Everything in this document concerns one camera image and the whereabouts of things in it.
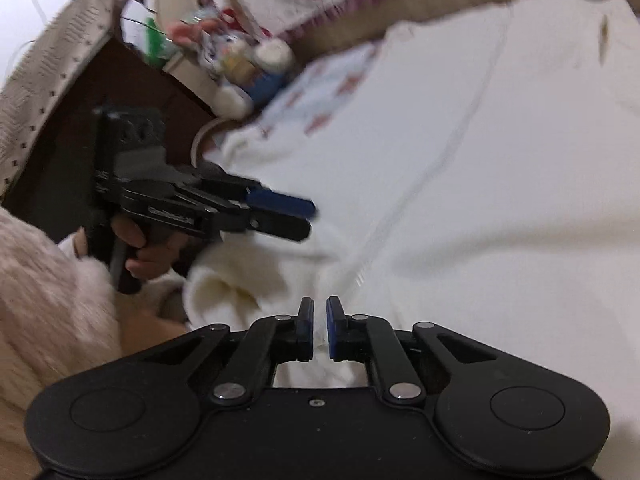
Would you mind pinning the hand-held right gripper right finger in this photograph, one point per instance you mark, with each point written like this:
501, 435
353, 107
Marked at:
334, 330

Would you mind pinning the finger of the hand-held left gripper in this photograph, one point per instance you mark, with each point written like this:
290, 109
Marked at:
280, 204
275, 227

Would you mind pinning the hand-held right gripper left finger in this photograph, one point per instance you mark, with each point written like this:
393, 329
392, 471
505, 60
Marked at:
305, 330

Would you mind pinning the cream fleece garment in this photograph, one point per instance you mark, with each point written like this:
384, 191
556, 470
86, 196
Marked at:
475, 160

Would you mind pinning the person's left forearm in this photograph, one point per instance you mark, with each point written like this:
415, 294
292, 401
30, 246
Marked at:
45, 310

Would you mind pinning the person's left hand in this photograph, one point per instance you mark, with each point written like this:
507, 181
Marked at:
150, 260

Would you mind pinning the dark wooden cabinet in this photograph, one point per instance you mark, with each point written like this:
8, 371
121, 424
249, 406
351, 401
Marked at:
140, 95

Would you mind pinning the checkered printed rug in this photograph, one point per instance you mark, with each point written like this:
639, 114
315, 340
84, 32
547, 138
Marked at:
325, 95

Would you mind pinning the grey plush rabbit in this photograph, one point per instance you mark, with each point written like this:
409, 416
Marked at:
260, 80

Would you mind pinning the green plastic bag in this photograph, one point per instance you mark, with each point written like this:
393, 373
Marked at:
154, 42

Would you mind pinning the patterned cabinet cover cloth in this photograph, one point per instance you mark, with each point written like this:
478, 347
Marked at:
60, 50

